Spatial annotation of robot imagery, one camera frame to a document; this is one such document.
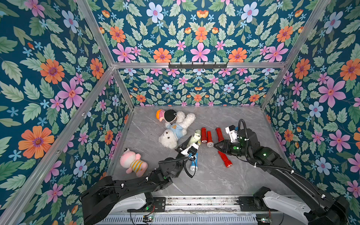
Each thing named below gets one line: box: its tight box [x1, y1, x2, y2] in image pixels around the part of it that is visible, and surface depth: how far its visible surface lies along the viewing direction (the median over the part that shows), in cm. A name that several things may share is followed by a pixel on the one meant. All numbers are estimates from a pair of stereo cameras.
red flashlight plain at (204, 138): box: [201, 127, 208, 143], surface depth 103 cm
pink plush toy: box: [119, 147, 149, 178], surface depth 84 cm
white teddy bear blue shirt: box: [158, 111, 196, 150], surface depth 95 cm
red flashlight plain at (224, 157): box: [217, 150, 233, 168], surface depth 88 cm
